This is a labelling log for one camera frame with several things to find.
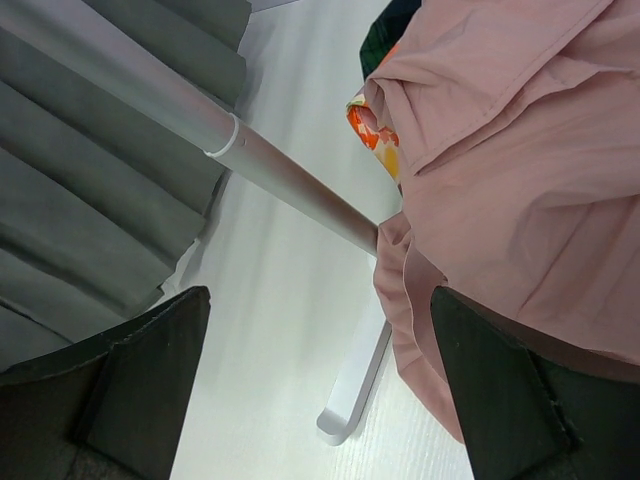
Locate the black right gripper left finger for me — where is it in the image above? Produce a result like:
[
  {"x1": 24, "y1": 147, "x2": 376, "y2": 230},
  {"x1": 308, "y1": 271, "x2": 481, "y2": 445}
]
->
[{"x1": 1, "y1": 286, "x2": 210, "y2": 479}]

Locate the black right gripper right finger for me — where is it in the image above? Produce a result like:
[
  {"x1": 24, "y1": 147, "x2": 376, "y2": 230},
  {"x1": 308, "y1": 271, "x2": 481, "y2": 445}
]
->
[{"x1": 431, "y1": 287, "x2": 639, "y2": 479}]

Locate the pink pleated skirt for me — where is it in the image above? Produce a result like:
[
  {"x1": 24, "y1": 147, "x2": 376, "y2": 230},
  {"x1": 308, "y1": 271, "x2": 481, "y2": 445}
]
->
[{"x1": 364, "y1": 1, "x2": 639, "y2": 440}]

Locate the orange floral skirt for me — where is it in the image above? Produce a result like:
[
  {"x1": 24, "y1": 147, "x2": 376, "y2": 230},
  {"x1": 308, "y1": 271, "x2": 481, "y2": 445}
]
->
[{"x1": 346, "y1": 88, "x2": 400, "y2": 186}]

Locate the dark green plaid skirt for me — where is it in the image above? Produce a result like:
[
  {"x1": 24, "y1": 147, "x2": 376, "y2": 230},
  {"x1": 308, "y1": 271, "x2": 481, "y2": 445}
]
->
[{"x1": 359, "y1": 0, "x2": 422, "y2": 80}]

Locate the grey skirt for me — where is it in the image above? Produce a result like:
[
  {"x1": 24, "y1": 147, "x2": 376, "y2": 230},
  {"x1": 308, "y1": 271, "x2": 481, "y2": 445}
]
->
[{"x1": 1, "y1": 16, "x2": 225, "y2": 368}]

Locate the silver clothes rack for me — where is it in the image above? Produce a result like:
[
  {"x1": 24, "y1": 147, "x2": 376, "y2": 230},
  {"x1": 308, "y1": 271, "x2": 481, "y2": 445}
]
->
[{"x1": 0, "y1": 0, "x2": 394, "y2": 447}]

